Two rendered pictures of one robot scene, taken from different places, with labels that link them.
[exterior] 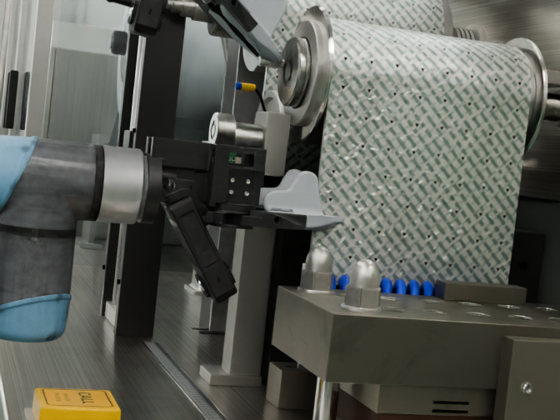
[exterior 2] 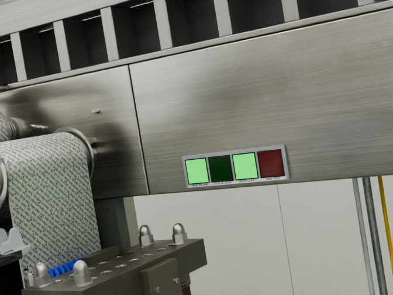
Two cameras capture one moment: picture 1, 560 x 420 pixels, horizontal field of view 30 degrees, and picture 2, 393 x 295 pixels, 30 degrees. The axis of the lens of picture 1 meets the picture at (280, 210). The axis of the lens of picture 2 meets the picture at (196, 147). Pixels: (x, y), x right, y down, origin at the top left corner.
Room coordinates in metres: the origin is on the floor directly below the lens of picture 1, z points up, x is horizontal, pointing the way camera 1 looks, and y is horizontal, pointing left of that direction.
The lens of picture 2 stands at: (-0.28, 0.55, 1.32)
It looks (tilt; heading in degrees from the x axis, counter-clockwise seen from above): 3 degrees down; 322
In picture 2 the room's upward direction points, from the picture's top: 9 degrees counter-clockwise
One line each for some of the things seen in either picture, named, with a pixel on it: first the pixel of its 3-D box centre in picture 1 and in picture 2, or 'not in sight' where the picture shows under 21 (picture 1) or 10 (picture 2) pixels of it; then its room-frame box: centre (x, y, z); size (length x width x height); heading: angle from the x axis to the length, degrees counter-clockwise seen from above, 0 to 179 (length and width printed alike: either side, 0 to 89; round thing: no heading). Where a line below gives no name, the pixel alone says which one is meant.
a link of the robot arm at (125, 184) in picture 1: (121, 185); not in sight; (1.03, 0.16, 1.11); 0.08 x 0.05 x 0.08; 18
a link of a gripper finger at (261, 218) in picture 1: (262, 217); (1, 259); (1.05, 0.02, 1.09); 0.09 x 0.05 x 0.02; 107
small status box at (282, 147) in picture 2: not in sight; (233, 167); (0.87, -0.44, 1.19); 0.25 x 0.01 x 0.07; 18
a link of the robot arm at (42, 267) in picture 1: (19, 278); not in sight; (1.01, 0.25, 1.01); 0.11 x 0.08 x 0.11; 57
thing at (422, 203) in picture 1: (417, 212); (58, 228); (1.12, -0.15, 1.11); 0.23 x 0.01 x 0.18; 108
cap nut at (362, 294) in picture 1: (363, 284); (80, 272); (0.93, -0.08, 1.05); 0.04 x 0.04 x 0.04
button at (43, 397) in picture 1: (75, 411); not in sight; (0.92, 0.16, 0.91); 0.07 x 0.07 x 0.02; 18
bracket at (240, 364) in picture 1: (242, 247); not in sight; (1.17, 0.04, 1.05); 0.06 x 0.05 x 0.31; 108
